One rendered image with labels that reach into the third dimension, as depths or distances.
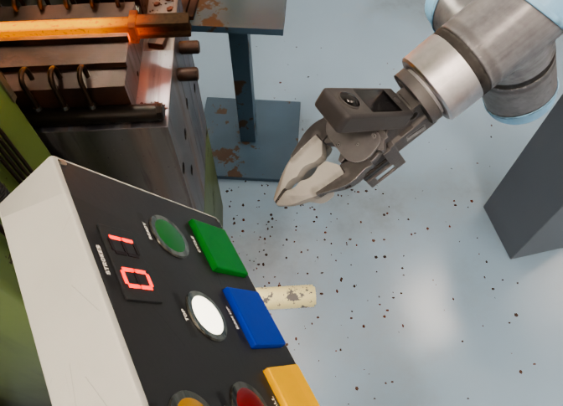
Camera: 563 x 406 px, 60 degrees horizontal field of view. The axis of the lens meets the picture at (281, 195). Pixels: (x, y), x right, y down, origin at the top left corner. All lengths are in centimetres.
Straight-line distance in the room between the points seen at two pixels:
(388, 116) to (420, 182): 142
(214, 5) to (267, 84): 84
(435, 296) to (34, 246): 144
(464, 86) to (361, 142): 12
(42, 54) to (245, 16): 60
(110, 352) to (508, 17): 48
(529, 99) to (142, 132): 60
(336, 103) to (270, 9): 91
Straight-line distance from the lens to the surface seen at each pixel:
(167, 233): 54
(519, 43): 58
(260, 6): 139
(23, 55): 95
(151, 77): 95
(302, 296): 98
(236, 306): 55
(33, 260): 48
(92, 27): 93
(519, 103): 68
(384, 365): 163
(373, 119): 52
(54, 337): 44
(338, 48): 237
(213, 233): 62
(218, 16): 137
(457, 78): 55
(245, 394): 48
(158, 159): 94
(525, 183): 171
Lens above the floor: 156
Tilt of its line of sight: 58 degrees down
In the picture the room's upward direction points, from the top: straight up
